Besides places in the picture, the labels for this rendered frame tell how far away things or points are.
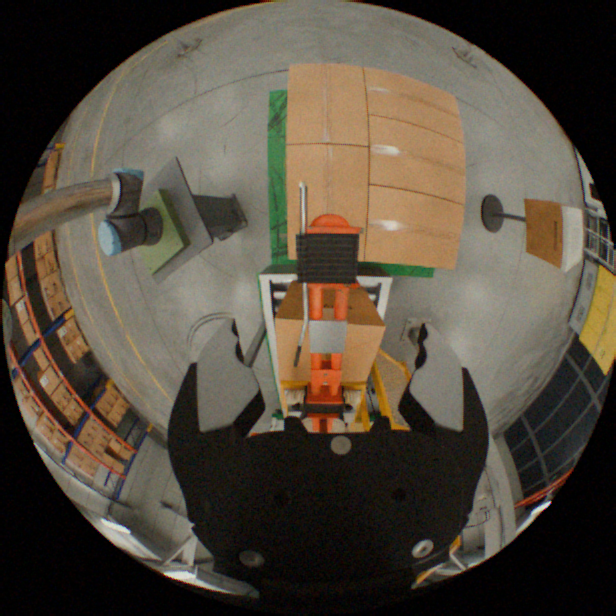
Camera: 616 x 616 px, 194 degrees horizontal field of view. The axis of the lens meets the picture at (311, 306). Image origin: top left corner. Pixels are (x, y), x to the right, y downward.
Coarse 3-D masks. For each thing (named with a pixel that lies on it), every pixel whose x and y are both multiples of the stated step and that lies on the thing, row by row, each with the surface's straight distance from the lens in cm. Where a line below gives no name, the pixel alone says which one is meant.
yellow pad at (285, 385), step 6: (282, 384) 62; (288, 384) 62; (294, 384) 61; (300, 384) 61; (306, 384) 61; (282, 390) 65; (288, 390) 63; (282, 396) 68; (300, 402) 69; (288, 408) 74; (294, 408) 68; (300, 408) 72; (288, 414) 79
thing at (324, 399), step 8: (304, 392) 46; (320, 392) 44; (328, 392) 44; (304, 400) 44; (312, 400) 43; (320, 400) 43; (328, 400) 43; (336, 400) 43; (344, 400) 44; (304, 408) 46; (312, 408) 47; (320, 408) 47; (328, 408) 47; (336, 408) 47; (312, 416) 49; (320, 416) 49; (328, 416) 49; (336, 416) 49
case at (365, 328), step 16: (288, 288) 87; (288, 304) 72; (352, 304) 77; (368, 304) 80; (288, 320) 62; (352, 320) 65; (368, 320) 67; (288, 336) 66; (304, 336) 65; (352, 336) 66; (368, 336) 68; (288, 352) 72; (304, 352) 71; (352, 352) 71; (368, 352) 73; (288, 368) 78; (304, 368) 77; (352, 368) 78; (368, 368) 80
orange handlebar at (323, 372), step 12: (324, 216) 25; (336, 216) 25; (312, 288) 27; (312, 300) 27; (336, 300) 28; (312, 312) 28; (336, 312) 29; (312, 360) 35; (324, 360) 38; (336, 360) 35; (312, 372) 36; (324, 372) 36; (336, 372) 37; (312, 384) 40; (324, 384) 39; (336, 384) 40; (312, 420) 56
